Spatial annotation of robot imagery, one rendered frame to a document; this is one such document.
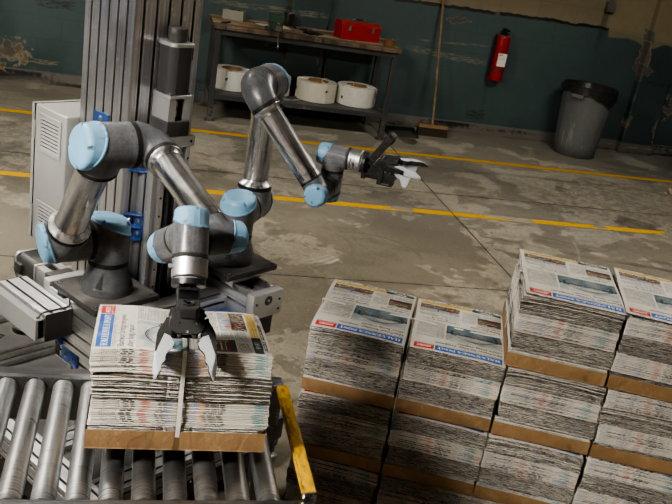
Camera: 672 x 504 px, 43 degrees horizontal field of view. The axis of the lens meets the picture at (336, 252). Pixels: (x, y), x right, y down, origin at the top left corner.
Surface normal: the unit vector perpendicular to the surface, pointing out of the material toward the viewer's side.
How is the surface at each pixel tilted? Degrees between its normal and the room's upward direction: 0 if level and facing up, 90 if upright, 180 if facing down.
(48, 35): 90
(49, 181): 90
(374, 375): 91
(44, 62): 90
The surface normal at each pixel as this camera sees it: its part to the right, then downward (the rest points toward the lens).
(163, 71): -0.66, 0.17
